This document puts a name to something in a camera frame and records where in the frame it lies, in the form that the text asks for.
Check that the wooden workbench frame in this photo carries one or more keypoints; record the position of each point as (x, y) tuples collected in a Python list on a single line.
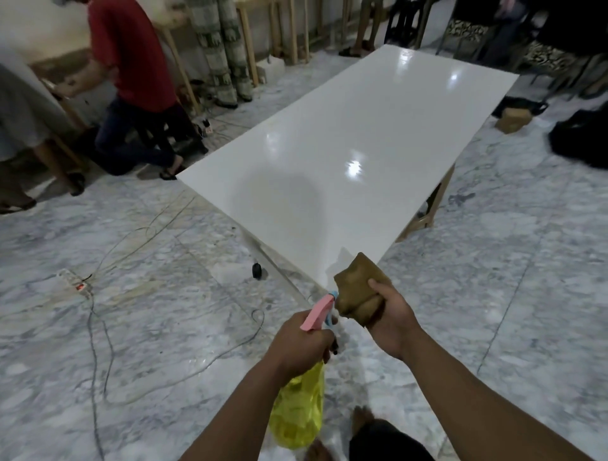
[(183, 71), (285, 33)]

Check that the person's foot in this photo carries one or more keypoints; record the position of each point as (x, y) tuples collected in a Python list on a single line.
[(363, 420), (317, 452)]

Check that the wooden table leg frame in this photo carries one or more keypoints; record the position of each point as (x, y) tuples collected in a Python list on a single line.
[(434, 204)]

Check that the person's left fingers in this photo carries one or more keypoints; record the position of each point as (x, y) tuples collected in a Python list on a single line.
[(331, 343)]

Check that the brown cardboard box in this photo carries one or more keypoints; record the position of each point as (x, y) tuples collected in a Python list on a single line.
[(513, 119)]

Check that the brown cloth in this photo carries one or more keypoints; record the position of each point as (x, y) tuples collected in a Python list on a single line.
[(358, 285)]

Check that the person's right thumb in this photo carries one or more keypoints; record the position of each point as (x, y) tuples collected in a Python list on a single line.
[(380, 287)]

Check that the person's left foot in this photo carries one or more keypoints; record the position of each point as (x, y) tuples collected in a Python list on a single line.
[(317, 452)]

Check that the white block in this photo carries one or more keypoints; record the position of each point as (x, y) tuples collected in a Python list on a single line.
[(273, 69)]

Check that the person's left forearm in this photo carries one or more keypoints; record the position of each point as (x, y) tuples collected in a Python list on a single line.
[(247, 413)]

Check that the yellow spray bottle pink trigger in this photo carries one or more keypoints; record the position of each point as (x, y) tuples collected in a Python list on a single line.
[(297, 408)]

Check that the person's right forearm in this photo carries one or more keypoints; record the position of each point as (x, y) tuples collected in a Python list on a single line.
[(475, 399)]

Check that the person's left hand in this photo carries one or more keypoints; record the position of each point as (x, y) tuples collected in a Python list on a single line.
[(294, 346)]

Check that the person's right foot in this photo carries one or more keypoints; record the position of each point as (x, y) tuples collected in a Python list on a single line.
[(363, 420)]

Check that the white power strip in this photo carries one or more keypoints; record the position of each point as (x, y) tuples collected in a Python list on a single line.
[(75, 283)]

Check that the chair with patterned cushion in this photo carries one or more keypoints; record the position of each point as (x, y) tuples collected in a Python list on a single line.
[(468, 31), (546, 57)]

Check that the person's right hand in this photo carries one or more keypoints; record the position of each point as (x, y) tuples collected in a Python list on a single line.
[(394, 323)]

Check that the power strip with plugs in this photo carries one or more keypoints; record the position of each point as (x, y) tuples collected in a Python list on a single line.
[(206, 126)]

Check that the flat black bag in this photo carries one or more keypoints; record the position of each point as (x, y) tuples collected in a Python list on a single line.
[(517, 105)]

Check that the black plastic chair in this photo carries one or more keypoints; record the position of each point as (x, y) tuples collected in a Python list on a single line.
[(404, 19)]

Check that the small black plug adapter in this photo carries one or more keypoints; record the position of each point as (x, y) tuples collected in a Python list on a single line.
[(257, 270)]

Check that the person's black shorts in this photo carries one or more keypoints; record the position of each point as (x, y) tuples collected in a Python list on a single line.
[(384, 444)]

